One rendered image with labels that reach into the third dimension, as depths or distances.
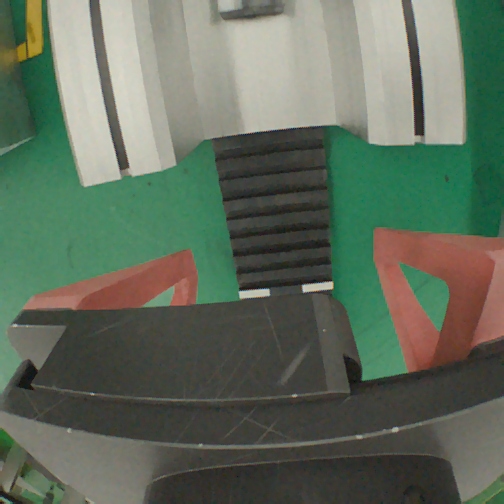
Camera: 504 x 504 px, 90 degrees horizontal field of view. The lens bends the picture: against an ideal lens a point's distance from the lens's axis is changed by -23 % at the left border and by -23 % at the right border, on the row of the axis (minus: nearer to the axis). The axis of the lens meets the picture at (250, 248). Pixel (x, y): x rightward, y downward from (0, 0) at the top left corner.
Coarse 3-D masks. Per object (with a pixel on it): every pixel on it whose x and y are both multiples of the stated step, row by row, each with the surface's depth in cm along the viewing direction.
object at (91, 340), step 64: (192, 256) 13; (64, 320) 5; (128, 320) 5; (192, 320) 5; (256, 320) 5; (320, 320) 5; (64, 384) 4; (128, 384) 4; (192, 384) 4; (256, 384) 4; (320, 384) 4
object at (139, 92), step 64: (64, 0) 5; (128, 0) 5; (192, 0) 8; (256, 0) 7; (320, 0) 8; (384, 0) 5; (448, 0) 5; (64, 64) 6; (128, 64) 6; (192, 64) 9; (256, 64) 9; (320, 64) 9; (384, 64) 6; (448, 64) 5; (128, 128) 7; (192, 128) 9; (256, 128) 10; (384, 128) 6; (448, 128) 6
